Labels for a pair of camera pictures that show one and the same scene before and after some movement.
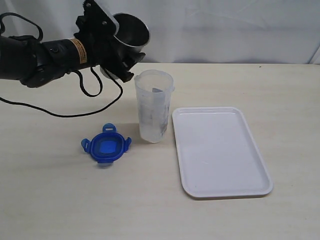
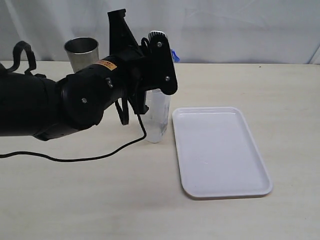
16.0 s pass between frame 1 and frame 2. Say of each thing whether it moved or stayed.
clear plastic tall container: stayed
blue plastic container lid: moved
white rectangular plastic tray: stayed
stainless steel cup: moved
